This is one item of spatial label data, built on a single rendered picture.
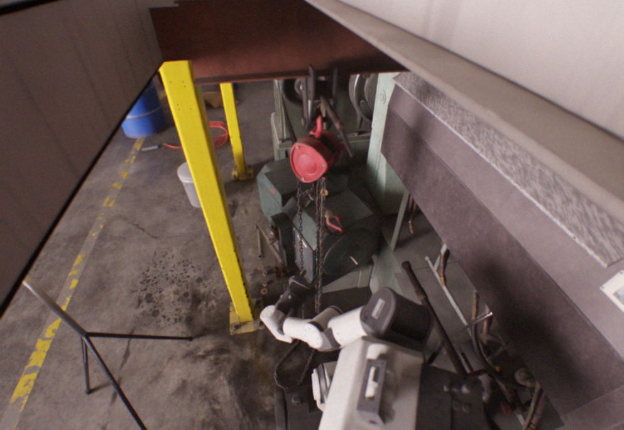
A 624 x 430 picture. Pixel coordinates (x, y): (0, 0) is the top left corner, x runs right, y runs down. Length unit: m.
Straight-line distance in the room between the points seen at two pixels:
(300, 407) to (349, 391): 1.07
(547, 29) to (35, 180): 0.45
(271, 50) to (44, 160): 0.65
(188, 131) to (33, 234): 0.84
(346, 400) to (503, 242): 0.63
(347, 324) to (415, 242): 1.05
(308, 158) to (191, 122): 0.44
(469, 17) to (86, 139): 0.47
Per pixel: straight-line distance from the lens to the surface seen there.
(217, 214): 1.40
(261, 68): 0.92
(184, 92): 1.11
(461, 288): 1.74
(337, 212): 1.58
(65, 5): 0.55
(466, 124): 1.08
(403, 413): 0.71
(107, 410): 2.28
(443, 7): 0.33
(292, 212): 1.64
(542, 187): 0.88
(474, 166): 1.09
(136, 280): 2.67
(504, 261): 1.04
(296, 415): 1.77
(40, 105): 0.44
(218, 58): 0.92
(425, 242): 1.88
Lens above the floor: 1.92
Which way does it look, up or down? 40 degrees down
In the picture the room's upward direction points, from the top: straight up
